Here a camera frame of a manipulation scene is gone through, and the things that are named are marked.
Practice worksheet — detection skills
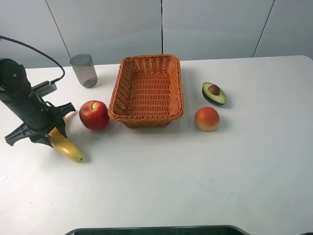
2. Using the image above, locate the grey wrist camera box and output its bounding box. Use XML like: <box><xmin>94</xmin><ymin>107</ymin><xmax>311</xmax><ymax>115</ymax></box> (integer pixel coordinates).
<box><xmin>32</xmin><ymin>81</ymin><xmax>57</xmax><ymax>97</ymax></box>

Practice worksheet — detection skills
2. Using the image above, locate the yellow banana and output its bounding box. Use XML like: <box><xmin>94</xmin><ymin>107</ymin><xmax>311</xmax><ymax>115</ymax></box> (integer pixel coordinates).
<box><xmin>47</xmin><ymin>127</ymin><xmax>83</xmax><ymax>162</ymax></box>

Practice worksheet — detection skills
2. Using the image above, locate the red apple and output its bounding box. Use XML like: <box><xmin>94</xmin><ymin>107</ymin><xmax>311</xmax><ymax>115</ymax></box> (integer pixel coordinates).
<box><xmin>79</xmin><ymin>100</ymin><xmax>110</xmax><ymax>131</ymax></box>

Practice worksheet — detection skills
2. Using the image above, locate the halved avocado with pit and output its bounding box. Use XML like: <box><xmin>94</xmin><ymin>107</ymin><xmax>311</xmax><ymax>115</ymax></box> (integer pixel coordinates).
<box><xmin>202</xmin><ymin>82</ymin><xmax>226</xmax><ymax>106</ymax></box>

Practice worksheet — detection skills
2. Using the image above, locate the grey translucent plastic cup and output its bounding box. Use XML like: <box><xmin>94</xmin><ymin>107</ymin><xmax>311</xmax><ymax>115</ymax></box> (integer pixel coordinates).
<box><xmin>70</xmin><ymin>54</ymin><xmax>98</xmax><ymax>88</ymax></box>

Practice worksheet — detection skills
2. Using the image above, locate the orange red peach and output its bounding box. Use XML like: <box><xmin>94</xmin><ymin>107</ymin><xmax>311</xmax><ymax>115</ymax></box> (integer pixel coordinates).
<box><xmin>195</xmin><ymin>107</ymin><xmax>220</xmax><ymax>132</ymax></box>

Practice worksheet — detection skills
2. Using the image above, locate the orange wicker basket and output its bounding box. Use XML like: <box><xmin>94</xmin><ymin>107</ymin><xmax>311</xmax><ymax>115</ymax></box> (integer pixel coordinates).
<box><xmin>108</xmin><ymin>54</ymin><xmax>184</xmax><ymax>128</ymax></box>

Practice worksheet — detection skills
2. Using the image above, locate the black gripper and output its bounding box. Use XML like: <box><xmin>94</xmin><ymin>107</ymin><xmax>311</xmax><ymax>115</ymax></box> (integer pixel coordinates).
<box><xmin>0</xmin><ymin>89</ymin><xmax>76</xmax><ymax>149</ymax></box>

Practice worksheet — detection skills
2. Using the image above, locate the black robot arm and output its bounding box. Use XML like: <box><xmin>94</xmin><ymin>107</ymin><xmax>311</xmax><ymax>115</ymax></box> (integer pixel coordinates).
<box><xmin>0</xmin><ymin>59</ymin><xmax>75</xmax><ymax>146</ymax></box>

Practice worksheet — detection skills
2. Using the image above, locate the black cable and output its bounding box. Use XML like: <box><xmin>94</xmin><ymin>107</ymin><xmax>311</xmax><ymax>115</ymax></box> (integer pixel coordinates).
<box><xmin>0</xmin><ymin>35</ymin><xmax>66</xmax><ymax>83</ymax></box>

